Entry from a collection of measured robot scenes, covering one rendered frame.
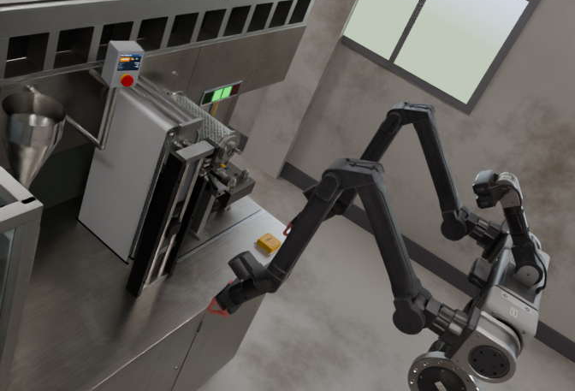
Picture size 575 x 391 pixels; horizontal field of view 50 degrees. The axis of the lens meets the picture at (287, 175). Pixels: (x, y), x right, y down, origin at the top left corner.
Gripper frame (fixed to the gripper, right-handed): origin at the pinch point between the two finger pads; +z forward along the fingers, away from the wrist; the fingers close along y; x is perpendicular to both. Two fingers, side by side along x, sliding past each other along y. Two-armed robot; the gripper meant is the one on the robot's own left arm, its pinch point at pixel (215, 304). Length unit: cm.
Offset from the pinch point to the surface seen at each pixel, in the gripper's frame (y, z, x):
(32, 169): 30, -6, -57
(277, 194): -215, 116, 8
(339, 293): -164, 80, 70
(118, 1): -17, -19, -88
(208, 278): -21.9, 18.7, -3.1
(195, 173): -7.5, -15.3, -35.3
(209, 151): -8.8, -22.9, -38.4
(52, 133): 29, -18, -61
